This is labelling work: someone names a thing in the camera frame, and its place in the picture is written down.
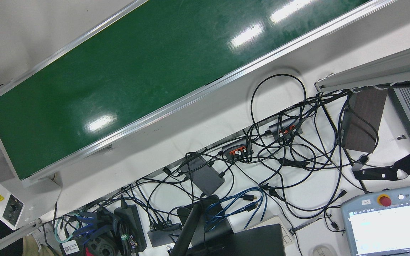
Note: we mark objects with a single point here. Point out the black monitor stand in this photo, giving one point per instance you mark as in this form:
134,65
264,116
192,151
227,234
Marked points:
190,227

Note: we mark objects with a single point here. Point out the aluminium rail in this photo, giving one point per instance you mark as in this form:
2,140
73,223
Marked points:
12,237

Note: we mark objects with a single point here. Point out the white computer mouse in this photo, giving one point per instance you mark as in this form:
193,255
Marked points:
322,251

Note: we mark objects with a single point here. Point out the black round flange part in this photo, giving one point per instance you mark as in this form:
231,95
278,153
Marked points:
101,247

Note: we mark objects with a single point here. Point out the green conveyor belt aluminium frame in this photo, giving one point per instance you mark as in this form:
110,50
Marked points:
119,81

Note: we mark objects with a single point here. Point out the white label tag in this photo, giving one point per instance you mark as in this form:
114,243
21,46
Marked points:
70,247

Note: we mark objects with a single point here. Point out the grey teach pendant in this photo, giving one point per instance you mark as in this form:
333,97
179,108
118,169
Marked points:
386,231

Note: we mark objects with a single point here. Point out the grey hub orange ports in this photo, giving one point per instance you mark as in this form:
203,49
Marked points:
285,127
235,147

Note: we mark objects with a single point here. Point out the aluminium profile post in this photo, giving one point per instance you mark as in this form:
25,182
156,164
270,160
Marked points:
386,67

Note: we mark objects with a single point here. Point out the black power adapter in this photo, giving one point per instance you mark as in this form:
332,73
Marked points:
130,224

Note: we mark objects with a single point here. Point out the dark brown block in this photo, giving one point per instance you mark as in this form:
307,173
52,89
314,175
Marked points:
367,106

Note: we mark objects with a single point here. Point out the black curved bracket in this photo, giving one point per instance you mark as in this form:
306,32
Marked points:
372,174

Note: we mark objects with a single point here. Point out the black multiport hub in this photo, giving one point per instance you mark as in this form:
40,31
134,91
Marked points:
162,236

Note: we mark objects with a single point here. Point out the black flat box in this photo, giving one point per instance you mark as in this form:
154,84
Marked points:
205,176

